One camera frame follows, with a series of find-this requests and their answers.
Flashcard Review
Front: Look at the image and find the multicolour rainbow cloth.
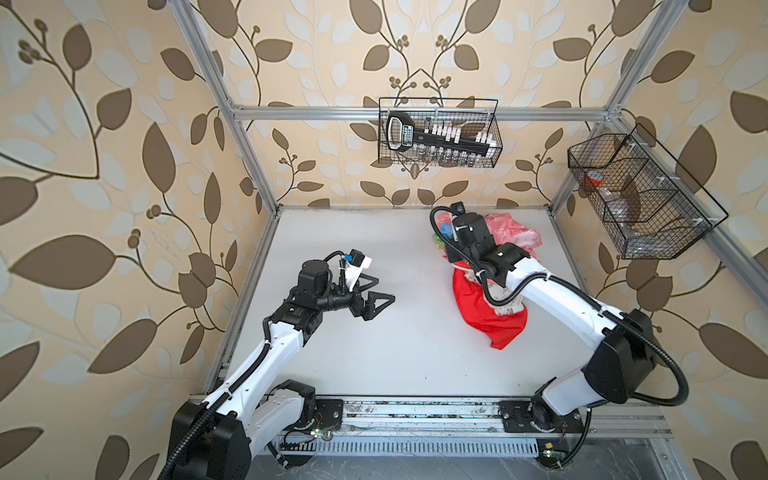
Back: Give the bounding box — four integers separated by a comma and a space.
433, 234, 447, 256

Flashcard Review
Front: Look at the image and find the pink patterned cloth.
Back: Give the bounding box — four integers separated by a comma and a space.
432, 213, 543, 258

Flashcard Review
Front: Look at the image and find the red cloth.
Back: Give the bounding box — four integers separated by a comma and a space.
452, 268, 528, 350

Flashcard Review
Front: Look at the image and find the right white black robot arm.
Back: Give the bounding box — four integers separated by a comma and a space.
430, 202, 666, 430

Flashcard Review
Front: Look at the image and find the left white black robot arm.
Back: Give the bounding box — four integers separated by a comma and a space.
159, 250, 395, 479

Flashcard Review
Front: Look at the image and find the white star patterned cloth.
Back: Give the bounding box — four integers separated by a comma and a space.
492, 296, 525, 316

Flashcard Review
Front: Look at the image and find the black bottle rack tool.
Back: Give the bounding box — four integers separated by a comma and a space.
378, 110, 503, 158

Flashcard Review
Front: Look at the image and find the clear bottle red cap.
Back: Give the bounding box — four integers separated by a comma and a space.
585, 170, 635, 236

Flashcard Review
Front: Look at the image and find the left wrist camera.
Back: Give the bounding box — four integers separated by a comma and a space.
341, 249, 372, 290

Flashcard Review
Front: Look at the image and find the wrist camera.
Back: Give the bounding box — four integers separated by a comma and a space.
450, 201, 467, 216
341, 249, 372, 290

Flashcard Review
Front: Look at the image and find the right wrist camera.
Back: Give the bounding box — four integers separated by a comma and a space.
450, 201, 467, 216

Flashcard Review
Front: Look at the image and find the back black wire basket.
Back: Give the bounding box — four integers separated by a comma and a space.
377, 96, 503, 169

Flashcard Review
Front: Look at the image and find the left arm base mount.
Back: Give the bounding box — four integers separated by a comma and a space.
282, 396, 344, 434

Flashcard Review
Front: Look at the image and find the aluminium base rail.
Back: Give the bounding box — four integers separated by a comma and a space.
272, 395, 672, 458

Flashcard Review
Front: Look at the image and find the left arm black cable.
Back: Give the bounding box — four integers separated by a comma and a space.
157, 317, 277, 480

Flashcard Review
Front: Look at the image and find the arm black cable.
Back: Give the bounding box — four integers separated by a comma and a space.
429, 205, 690, 408
157, 317, 277, 480

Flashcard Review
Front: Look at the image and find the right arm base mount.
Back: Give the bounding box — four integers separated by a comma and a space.
498, 399, 584, 435

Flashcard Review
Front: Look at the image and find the side black wire basket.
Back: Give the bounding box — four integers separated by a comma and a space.
567, 123, 728, 260

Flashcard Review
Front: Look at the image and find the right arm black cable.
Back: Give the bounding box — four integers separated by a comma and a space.
429, 205, 690, 408

